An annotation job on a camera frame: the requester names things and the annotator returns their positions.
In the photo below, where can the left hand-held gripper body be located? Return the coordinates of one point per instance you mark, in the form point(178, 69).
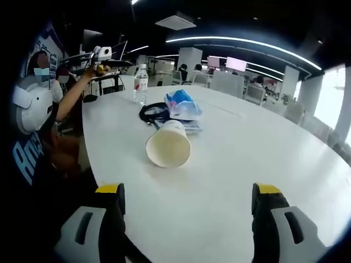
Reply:
point(104, 53)

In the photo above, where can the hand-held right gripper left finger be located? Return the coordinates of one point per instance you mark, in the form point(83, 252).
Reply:
point(112, 233)

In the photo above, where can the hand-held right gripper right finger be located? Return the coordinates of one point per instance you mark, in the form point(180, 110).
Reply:
point(268, 233)

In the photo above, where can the clear plastic water bottle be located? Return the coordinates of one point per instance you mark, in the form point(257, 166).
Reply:
point(141, 87)

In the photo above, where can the blue tissue pack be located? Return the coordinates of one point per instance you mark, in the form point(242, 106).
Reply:
point(181, 105)

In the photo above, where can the white paper cup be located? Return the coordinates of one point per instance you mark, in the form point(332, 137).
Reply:
point(168, 148)

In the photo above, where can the white blue wipes packet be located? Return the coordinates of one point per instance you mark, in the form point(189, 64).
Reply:
point(194, 127)

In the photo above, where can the open silver laptop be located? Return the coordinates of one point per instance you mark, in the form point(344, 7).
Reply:
point(119, 54)

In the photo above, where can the black monitor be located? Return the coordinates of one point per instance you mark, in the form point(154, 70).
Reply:
point(93, 39)

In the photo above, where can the short ceiling light strip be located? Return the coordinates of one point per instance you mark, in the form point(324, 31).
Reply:
point(135, 1)

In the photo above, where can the white chest device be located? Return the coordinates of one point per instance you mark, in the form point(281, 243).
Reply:
point(33, 104)

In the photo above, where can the ceiling air vent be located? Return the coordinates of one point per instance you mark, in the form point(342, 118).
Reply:
point(175, 22)

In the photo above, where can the person in black shirt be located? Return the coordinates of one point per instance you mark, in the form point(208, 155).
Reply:
point(33, 208)

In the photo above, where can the white table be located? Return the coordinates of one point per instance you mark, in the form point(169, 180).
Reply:
point(219, 164)

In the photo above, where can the small lit monitor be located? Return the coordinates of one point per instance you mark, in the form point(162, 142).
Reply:
point(213, 61)

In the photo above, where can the large lit monitor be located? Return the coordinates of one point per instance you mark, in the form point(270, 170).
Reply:
point(235, 63)

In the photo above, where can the white office chair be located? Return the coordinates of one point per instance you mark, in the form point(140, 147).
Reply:
point(256, 94)

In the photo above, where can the long curved ceiling light strip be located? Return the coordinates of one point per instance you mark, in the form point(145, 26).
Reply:
point(246, 42)

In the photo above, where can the narrow bright window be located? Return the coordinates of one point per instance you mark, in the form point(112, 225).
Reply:
point(329, 96)

